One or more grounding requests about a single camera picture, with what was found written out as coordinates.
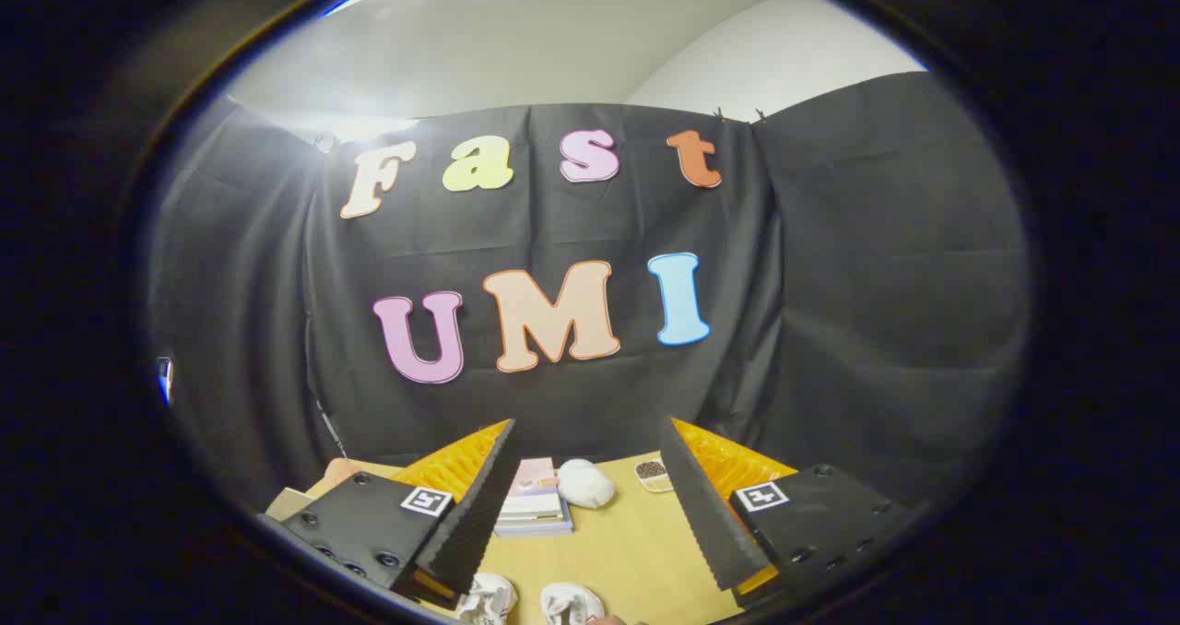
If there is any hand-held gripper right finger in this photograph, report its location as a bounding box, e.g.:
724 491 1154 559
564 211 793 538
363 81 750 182
657 416 914 609

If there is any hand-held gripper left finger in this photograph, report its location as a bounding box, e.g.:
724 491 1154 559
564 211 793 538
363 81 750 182
267 418 519 612

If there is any white canvas shoe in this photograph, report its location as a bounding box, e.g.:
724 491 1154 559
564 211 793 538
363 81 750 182
456 572 518 625
539 582 607 625

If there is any grey book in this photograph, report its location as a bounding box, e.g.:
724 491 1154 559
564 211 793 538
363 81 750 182
494 513 575 539

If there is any pink book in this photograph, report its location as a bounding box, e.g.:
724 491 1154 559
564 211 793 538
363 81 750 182
501 457 563 521

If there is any white fluffy ball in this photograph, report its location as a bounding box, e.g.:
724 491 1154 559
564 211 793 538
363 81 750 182
557 459 617 510

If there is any black backdrop cloth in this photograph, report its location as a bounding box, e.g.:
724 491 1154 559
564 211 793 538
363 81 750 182
147 72 1032 515

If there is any black cable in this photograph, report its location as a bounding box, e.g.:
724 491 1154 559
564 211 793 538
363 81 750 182
302 319 349 460

